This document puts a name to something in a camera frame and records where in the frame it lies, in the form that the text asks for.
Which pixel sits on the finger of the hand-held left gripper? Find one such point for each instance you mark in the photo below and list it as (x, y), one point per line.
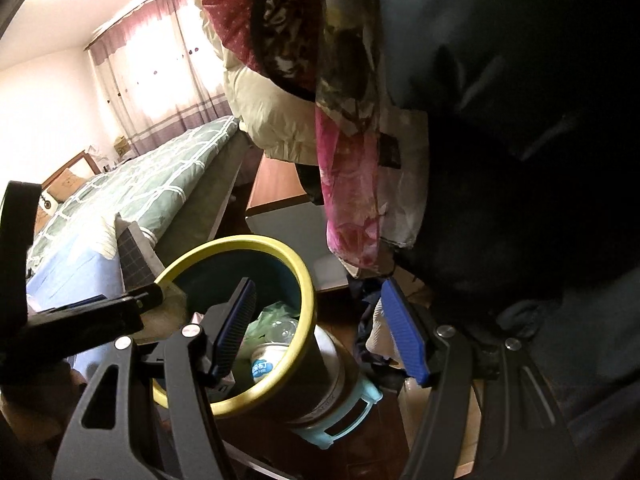
(90, 315)

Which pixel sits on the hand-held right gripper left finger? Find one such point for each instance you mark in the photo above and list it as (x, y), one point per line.
(232, 330)

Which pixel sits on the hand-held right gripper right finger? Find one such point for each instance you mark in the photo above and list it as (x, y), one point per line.
(405, 330)

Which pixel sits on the green floral plastic bag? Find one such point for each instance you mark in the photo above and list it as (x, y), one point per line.
(270, 317)

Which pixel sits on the yellow-rimmed trash bin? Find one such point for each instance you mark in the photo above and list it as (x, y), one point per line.
(220, 267)

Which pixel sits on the blue tablecloth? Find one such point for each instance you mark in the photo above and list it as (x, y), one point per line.
(75, 275)

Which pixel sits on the light blue plastic stool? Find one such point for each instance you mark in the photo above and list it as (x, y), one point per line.
(325, 380)

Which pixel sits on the brown bear pillow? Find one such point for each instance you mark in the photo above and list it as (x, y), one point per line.
(62, 182)

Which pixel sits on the wooden bed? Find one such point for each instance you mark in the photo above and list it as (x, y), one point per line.
(225, 185)

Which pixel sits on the green plaid quilt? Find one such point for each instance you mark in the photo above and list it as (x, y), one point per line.
(150, 175)

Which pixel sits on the pink floral scarf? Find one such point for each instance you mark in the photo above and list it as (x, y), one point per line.
(345, 185)

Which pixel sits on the tissue box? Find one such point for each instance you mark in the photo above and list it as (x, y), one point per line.
(122, 146)

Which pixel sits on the black coat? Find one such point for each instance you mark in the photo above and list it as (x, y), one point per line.
(525, 160)

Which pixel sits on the cream down jacket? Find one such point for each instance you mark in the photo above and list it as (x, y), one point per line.
(265, 110)

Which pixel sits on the pink and white curtain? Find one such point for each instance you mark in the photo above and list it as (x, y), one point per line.
(150, 85)

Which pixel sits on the red quilted jacket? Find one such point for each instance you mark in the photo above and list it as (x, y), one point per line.
(230, 10)

